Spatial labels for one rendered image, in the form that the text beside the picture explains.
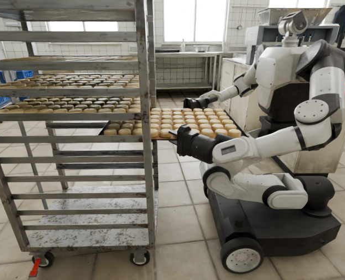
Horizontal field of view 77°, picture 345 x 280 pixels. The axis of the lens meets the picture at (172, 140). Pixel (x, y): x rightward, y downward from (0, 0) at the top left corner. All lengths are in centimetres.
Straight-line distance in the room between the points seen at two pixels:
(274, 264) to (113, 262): 83
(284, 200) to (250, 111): 129
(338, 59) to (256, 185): 68
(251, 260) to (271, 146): 71
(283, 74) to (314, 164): 117
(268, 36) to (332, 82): 168
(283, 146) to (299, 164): 130
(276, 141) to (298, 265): 87
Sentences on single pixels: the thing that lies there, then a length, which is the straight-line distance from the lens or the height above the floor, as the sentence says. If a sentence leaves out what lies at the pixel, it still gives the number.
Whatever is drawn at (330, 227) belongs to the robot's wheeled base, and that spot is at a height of 17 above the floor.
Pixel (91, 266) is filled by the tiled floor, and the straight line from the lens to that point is 133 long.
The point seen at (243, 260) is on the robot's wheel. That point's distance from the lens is 124.
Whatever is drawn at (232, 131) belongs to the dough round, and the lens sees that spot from 92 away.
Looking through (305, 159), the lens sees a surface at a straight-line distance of 197.
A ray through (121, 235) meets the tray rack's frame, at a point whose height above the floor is 15.
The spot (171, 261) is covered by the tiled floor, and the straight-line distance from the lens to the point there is 128.
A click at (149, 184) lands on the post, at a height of 50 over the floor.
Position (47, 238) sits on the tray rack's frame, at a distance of 133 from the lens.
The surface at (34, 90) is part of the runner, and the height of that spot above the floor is 88.
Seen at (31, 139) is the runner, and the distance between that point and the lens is 99.
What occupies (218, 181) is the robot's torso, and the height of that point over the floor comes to 41.
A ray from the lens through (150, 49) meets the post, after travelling 120.
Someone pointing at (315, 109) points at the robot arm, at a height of 87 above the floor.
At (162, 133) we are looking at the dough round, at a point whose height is 70.
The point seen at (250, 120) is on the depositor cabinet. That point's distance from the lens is 242.
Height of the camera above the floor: 103
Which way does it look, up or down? 24 degrees down
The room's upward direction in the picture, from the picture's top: straight up
